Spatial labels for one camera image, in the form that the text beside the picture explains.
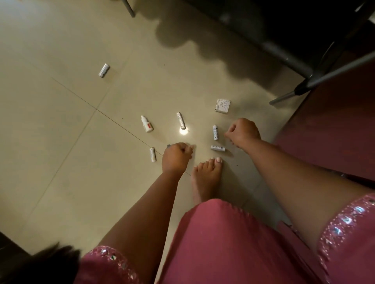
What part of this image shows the person's left hand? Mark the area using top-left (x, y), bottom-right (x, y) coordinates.
top-left (161, 142), bottom-right (194, 178)

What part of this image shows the person's right hand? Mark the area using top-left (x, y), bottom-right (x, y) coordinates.
top-left (224, 118), bottom-right (262, 150)

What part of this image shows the white square sachet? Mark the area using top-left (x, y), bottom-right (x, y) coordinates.
top-left (214, 98), bottom-right (231, 115)

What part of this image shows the white dropper bottle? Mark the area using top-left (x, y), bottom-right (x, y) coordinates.
top-left (141, 115), bottom-right (154, 133)

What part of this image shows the black shoe rack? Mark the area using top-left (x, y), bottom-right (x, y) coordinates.
top-left (121, 0), bottom-right (375, 105)

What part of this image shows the person's right forearm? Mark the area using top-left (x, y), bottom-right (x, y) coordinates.
top-left (243, 137), bottom-right (373, 252)

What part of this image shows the person's left forearm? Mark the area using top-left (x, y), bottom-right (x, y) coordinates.
top-left (96, 171), bottom-right (181, 284)

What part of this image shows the person's left foot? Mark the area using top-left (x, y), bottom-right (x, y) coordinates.
top-left (191, 157), bottom-right (224, 205)

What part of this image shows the pink embroidered tunic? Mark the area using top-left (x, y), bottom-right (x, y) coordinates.
top-left (75, 193), bottom-right (375, 284)

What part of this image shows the black low furniture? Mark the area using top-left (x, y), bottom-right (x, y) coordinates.
top-left (0, 231), bottom-right (31, 264)

